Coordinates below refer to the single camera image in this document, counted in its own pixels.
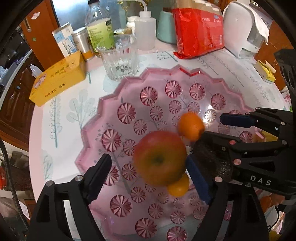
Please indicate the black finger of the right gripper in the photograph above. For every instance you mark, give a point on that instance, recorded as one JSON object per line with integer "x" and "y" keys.
{"x": 236, "y": 148}
{"x": 277, "y": 122}

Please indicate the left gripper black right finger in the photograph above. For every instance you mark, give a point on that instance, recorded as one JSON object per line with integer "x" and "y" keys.
{"x": 247, "y": 221}

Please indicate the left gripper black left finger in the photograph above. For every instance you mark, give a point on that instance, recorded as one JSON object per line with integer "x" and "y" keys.
{"x": 59, "y": 203}

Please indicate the orange mandarin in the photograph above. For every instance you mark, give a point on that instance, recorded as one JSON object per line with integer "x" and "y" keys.
{"x": 190, "y": 126}

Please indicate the small orange kumquat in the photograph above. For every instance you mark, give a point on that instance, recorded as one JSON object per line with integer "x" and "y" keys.
{"x": 180, "y": 187}

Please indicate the red yellow apple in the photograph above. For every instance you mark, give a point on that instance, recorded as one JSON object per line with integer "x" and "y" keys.
{"x": 160, "y": 158}

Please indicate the dark avocado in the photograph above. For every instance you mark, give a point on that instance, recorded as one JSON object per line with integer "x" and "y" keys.
{"x": 213, "y": 159}

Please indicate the yellow tissue pack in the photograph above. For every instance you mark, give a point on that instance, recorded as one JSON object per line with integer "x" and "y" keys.
{"x": 265, "y": 70}

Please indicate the pink plastic fruit bowl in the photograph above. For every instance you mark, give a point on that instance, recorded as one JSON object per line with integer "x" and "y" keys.
{"x": 137, "y": 126}

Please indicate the white water dispenser appliance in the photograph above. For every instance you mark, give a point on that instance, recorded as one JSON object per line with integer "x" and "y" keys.
{"x": 241, "y": 36}

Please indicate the white cloth cover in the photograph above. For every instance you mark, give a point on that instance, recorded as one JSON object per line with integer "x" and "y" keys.
{"x": 260, "y": 25}

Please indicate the tree print tablecloth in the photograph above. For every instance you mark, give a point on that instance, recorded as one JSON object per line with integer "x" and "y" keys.
{"x": 65, "y": 116}

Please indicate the red paper cup package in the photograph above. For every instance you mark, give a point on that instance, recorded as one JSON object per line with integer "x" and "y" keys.
{"x": 199, "y": 28}

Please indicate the teal ceramic mug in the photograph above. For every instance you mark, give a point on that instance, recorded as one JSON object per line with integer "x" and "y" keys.
{"x": 166, "y": 27}

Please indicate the clear glass tumbler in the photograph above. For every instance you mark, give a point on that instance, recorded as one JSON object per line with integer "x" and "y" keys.
{"x": 119, "y": 56}

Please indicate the yellow tin box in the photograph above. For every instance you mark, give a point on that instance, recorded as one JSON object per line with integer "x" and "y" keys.
{"x": 58, "y": 78}

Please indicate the white squeeze wash bottle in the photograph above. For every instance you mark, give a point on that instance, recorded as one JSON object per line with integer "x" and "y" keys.
{"x": 144, "y": 28}

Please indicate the small glass jar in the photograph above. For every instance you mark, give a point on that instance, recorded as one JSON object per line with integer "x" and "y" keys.
{"x": 123, "y": 31}

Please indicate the white blue carton box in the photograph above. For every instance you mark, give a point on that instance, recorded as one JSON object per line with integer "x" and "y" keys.
{"x": 64, "y": 39}

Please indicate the clear bottle green label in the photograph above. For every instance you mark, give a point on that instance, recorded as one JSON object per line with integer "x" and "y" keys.
{"x": 99, "y": 27}

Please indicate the silver metal can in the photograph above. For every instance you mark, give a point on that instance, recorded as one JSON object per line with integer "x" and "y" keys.
{"x": 82, "y": 43}

